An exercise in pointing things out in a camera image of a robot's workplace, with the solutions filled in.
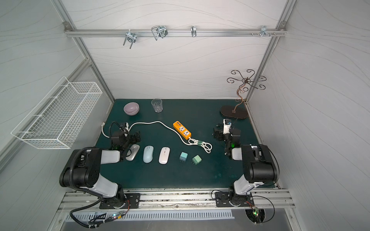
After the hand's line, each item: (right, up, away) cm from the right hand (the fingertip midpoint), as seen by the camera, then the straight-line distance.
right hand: (222, 126), depth 95 cm
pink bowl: (-68, +13, +17) cm, 71 cm away
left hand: (-60, -4, 0) cm, 61 cm away
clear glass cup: (-48, +16, +19) cm, 54 cm away
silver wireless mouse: (-58, -14, -4) cm, 59 cm away
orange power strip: (-28, -3, +4) cm, 28 cm away
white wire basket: (-87, +6, -26) cm, 91 cm away
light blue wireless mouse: (-48, -16, -7) cm, 51 cm away
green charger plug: (-18, -19, -9) cm, 28 cm away
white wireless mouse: (-38, -17, -6) cm, 42 cm away
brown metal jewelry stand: (+13, +11, +16) cm, 24 cm away
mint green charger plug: (-26, -18, -7) cm, 32 cm away
